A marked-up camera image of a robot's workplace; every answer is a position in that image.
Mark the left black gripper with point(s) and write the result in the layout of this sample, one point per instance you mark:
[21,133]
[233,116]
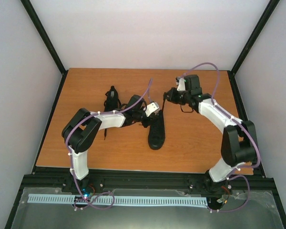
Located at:
[151,119]

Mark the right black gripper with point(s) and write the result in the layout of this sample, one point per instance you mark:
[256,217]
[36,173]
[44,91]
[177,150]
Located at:
[171,98]

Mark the black sneaker with laces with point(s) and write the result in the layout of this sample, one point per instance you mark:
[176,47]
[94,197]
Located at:
[156,136]

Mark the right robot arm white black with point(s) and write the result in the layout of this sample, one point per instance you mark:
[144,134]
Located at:
[239,142]

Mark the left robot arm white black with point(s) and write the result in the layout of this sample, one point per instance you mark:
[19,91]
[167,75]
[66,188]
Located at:
[80,132]

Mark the black sneaker left one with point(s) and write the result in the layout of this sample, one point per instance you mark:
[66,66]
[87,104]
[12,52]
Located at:
[112,101]

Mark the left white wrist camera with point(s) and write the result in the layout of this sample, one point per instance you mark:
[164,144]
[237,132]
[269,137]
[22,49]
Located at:
[152,108]

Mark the grey metal base plate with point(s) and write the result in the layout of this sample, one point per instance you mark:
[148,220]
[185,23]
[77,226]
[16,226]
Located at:
[253,210]

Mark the white slotted cable duct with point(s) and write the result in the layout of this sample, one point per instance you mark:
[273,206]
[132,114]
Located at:
[124,201]

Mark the right black corner post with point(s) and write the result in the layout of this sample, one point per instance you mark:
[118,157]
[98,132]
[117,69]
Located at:
[269,9]

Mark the black corner post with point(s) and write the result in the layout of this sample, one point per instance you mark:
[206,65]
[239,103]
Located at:
[28,6]
[269,9]

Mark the left black corner post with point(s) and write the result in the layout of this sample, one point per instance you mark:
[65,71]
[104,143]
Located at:
[28,6]

